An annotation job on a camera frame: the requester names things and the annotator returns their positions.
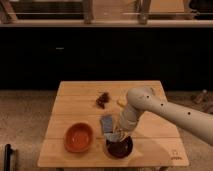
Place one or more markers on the wooden table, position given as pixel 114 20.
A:
pixel 156 142

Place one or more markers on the black object at floor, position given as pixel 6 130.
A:
pixel 7 156

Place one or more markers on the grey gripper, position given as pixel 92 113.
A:
pixel 121 134

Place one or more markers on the small yellow object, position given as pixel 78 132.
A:
pixel 121 103

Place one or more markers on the dark purple bowl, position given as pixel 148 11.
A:
pixel 120 149

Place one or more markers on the dark red grape bunch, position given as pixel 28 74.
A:
pixel 102 100

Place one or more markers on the orange bowl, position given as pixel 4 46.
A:
pixel 78 138

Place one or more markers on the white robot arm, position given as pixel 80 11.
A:
pixel 142 99

